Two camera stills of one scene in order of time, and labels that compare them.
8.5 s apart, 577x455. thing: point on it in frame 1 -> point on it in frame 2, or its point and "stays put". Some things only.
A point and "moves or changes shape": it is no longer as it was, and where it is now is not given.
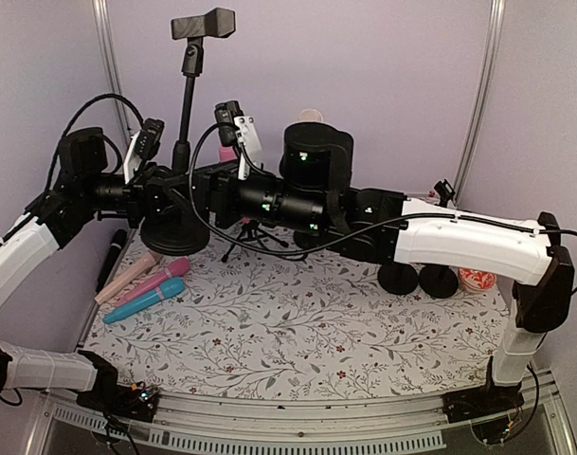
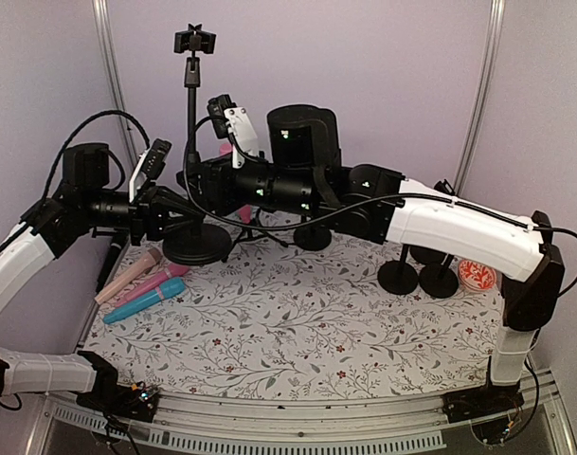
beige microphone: [134, 270] stays put
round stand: [183, 238] moves or changes shape
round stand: [439, 281] stays put
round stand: [398, 278] stays put
